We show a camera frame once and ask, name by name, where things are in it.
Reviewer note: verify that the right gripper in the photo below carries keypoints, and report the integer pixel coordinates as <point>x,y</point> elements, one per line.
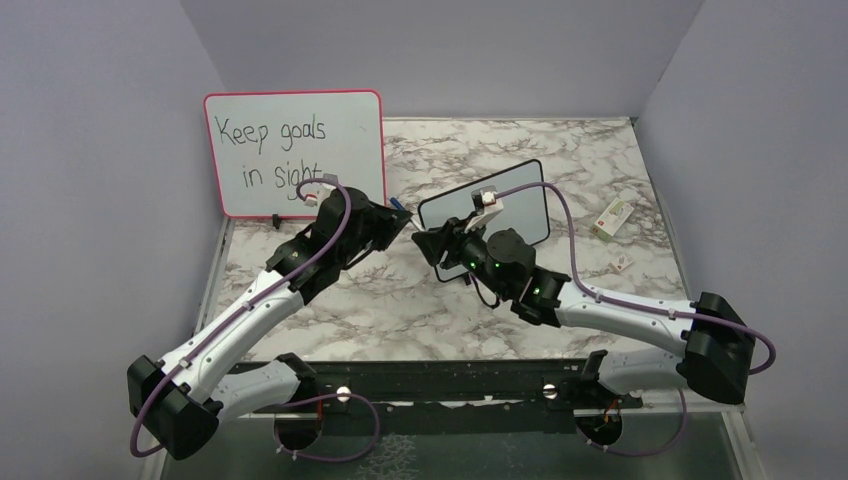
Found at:
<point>449,238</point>

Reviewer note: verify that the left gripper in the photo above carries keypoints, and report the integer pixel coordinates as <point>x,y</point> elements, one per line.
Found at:
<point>390,222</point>

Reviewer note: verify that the black framed whiteboard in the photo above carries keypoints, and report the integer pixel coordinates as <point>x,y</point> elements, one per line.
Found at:
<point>517,199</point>

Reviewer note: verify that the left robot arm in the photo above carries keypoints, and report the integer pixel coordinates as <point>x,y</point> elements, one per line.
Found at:
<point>180,400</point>

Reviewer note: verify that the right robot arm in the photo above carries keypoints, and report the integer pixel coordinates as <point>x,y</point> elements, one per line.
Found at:
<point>702,345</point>

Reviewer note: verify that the pink framed whiteboard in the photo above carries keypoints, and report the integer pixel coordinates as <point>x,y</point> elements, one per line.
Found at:
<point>264,143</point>

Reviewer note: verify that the white green eraser box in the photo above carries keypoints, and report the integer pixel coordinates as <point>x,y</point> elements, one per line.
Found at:
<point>616,214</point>

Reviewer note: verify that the small white card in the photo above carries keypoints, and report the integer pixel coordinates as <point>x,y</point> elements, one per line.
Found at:
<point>621,262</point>

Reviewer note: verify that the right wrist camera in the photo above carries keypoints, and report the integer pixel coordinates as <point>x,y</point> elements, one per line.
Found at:
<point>487,206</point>

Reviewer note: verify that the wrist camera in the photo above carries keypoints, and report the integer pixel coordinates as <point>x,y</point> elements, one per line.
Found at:
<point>487,206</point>
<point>323,189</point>

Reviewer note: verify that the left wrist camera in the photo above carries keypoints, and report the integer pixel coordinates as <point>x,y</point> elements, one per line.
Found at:
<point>323,189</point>

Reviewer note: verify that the black metal base rail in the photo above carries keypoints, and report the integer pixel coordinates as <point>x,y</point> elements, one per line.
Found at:
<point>513,395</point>

